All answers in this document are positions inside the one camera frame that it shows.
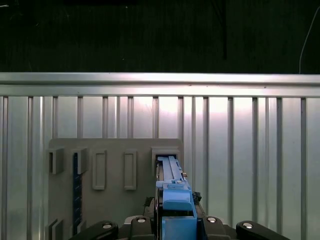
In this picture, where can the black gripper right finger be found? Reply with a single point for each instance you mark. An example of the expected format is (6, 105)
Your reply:
(215, 228)

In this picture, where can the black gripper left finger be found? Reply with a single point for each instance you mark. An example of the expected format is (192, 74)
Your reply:
(142, 230)

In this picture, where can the hard disk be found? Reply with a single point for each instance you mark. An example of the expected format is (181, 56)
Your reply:
(175, 200)

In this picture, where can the grey parts rack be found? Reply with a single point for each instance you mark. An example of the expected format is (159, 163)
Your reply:
(112, 200)

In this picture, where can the blue RAM stick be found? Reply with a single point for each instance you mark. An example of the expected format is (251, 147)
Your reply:
(77, 190)

